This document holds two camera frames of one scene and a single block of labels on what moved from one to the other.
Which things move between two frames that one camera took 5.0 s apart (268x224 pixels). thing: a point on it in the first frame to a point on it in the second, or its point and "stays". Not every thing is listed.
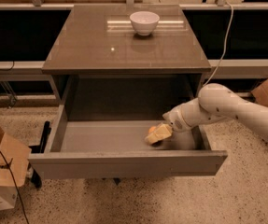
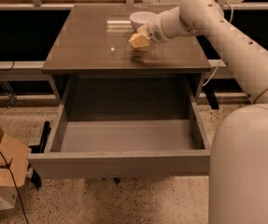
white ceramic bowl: [144, 22] stays
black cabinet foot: [35, 175] stays
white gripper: [175, 119] to [154, 31]
